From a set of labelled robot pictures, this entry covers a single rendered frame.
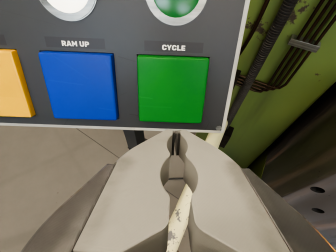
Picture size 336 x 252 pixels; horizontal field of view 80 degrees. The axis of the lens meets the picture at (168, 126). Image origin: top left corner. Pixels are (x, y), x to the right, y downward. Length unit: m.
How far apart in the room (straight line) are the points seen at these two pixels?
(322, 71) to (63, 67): 0.49
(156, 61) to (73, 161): 1.21
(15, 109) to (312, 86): 0.56
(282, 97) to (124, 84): 0.45
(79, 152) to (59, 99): 1.14
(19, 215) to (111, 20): 1.27
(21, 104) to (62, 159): 1.14
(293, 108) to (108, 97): 0.50
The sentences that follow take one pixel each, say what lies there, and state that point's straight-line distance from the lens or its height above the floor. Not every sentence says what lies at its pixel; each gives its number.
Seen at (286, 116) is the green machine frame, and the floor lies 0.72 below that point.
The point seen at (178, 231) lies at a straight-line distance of 0.54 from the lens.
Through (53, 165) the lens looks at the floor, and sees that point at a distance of 1.42.
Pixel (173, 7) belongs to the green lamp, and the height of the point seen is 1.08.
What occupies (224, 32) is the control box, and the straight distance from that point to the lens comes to 0.23.
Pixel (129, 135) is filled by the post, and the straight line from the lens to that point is 0.56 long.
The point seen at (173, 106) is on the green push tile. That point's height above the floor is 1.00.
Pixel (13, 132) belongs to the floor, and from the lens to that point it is 1.67.
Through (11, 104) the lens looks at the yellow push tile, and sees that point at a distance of 0.29.
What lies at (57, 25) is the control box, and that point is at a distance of 0.25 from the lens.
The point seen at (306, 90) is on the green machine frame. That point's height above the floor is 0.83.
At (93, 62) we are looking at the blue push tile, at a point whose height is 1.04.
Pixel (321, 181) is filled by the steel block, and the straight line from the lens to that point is 0.50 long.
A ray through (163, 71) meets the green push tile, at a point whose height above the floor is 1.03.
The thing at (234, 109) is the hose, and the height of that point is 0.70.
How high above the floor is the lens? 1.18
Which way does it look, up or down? 58 degrees down
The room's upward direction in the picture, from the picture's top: 3 degrees clockwise
